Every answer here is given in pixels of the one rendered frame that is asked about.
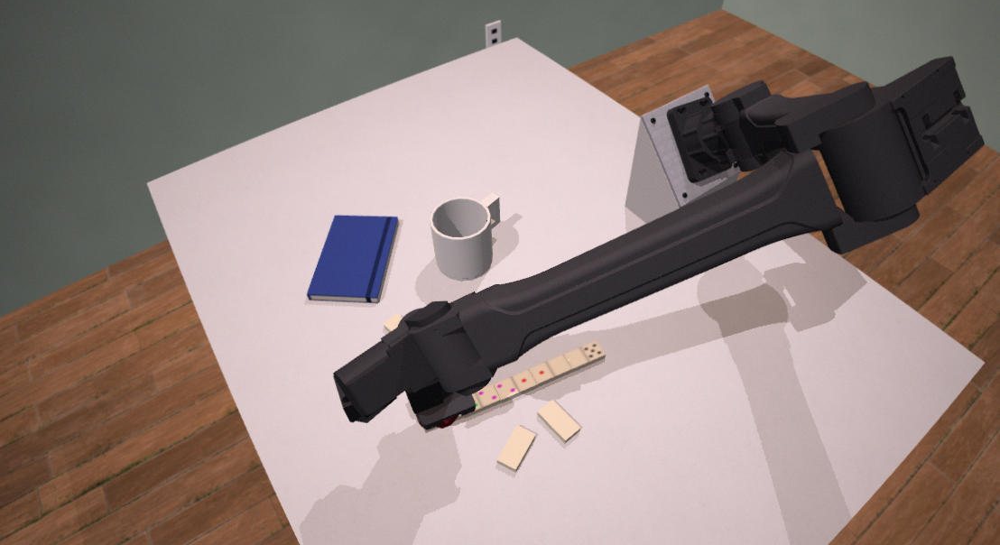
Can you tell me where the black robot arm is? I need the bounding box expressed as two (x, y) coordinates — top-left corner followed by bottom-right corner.
(333, 56), (985, 423)

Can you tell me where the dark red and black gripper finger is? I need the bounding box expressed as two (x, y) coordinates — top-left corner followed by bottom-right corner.
(438, 414), (460, 429)

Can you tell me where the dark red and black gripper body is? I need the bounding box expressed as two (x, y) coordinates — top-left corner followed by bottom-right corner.
(416, 385), (476, 430)

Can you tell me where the grey mug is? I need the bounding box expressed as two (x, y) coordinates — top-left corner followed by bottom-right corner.
(430, 193), (500, 281)

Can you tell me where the blue notebook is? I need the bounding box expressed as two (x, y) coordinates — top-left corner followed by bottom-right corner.
(307, 215), (399, 303)

